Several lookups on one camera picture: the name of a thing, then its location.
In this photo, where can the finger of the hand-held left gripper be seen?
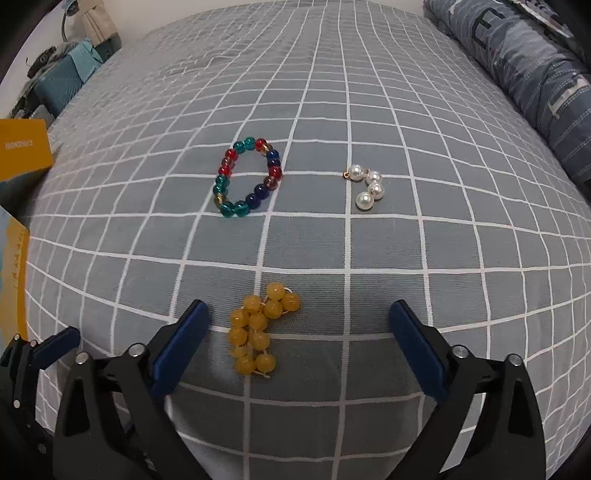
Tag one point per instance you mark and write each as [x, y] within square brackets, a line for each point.
[21, 392]
[55, 345]

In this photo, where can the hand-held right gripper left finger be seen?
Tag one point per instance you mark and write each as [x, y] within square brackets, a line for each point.
[180, 353]

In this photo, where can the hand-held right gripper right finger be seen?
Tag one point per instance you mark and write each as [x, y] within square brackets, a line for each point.
[418, 353]

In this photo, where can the white blue cardboard box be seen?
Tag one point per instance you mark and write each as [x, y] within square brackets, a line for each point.
[23, 147]

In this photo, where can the grey checked bed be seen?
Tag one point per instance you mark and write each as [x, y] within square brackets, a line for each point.
[323, 258]

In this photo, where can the teal suitcase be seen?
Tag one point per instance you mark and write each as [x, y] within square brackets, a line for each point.
[60, 92]

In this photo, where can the dark clothes pile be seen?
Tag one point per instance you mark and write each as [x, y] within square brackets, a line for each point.
[46, 57]

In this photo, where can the teal cloth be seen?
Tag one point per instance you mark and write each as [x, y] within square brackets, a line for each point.
[87, 57]

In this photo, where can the dark patterned pillow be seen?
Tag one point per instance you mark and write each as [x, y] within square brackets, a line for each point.
[517, 60]

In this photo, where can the blue desk lamp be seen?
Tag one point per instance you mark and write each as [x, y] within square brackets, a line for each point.
[64, 23]

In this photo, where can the beige curtain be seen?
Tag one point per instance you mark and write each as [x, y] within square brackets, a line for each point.
[104, 18]

